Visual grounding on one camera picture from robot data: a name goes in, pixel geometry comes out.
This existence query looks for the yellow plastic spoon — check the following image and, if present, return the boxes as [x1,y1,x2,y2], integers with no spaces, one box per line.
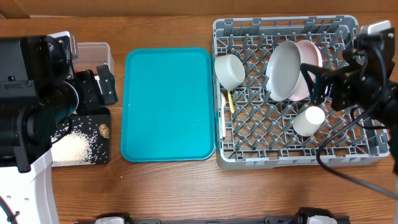
[227,90,235,115]

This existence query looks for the white paper cup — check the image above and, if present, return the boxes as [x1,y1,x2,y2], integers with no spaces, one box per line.
[293,106,325,137]

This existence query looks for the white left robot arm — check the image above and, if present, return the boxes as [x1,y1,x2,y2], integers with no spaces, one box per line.
[1,31,118,223]

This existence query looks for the brown food scrap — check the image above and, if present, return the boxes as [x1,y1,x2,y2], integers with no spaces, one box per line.
[98,124,109,139]

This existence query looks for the large pinkish white plate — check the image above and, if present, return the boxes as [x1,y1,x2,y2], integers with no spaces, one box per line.
[289,40,323,101]

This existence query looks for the grey plastic dishwasher rack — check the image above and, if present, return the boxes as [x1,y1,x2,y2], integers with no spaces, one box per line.
[213,15,389,169]

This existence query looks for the grey bowl of rice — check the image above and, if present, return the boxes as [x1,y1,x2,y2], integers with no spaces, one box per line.
[215,54,245,91]

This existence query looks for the teal serving tray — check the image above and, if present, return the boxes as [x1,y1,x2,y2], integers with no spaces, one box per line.
[120,47,216,162]

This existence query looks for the clear plastic bin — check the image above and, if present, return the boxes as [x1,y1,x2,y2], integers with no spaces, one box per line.
[73,42,114,74]

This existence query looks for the small grey plate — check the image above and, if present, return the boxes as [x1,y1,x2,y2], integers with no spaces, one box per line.
[266,40,303,101]

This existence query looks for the black plastic tray bin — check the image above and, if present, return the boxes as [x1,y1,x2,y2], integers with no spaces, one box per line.
[51,108,111,165]

